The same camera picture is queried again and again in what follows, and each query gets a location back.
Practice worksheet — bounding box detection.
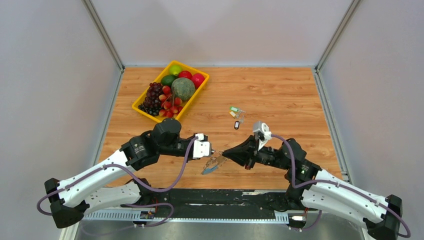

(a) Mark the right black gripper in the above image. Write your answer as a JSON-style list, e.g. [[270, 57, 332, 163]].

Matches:
[[221, 134, 290, 171]]

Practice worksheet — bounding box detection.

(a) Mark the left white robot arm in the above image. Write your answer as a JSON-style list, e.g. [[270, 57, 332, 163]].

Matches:
[[37, 118, 214, 229]]

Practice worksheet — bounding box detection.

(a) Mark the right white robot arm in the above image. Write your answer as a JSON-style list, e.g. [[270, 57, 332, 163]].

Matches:
[[222, 135, 402, 240]]

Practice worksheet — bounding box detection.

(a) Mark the black tag key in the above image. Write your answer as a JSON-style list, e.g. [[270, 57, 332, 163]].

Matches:
[[234, 119, 244, 130]]

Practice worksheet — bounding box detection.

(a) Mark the green tag key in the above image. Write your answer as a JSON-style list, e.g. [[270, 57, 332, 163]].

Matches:
[[229, 106, 245, 113]]

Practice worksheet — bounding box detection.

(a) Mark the yellow plastic tray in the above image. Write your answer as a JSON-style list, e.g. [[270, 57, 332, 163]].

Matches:
[[132, 60, 210, 123]]

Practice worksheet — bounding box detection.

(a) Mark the red lychee cluster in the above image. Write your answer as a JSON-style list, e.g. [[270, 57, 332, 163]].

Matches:
[[158, 85, 183, 119]]

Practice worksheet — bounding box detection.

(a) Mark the green netted melon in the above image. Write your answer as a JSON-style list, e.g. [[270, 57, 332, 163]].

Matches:
[[171, 77, 196, 102]]

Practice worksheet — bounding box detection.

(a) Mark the pink red fruit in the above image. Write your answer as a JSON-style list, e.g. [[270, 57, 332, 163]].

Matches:
[[191, 73, 205, 89]]

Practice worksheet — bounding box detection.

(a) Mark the dark purple grape bunch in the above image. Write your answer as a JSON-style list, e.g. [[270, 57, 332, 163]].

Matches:
[[138, 82, 164, 117]]

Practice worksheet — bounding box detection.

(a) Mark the red apple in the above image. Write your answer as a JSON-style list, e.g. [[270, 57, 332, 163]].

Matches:
[[178, 70, 193, 79]]

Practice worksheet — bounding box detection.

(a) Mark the dark green lime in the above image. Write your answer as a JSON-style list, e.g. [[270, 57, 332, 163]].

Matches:
[[160, 74, 178, 87]]

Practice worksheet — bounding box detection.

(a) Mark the light green apple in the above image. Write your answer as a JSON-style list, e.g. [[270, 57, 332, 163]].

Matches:
[[168, 64, 183, 76]]

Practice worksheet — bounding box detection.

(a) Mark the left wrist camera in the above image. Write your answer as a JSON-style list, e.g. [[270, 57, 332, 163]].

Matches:
[[192, 133, 213, 160]]

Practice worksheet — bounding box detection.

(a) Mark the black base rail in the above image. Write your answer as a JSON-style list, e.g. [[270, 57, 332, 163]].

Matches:
[[86, 188, 306, 224]]

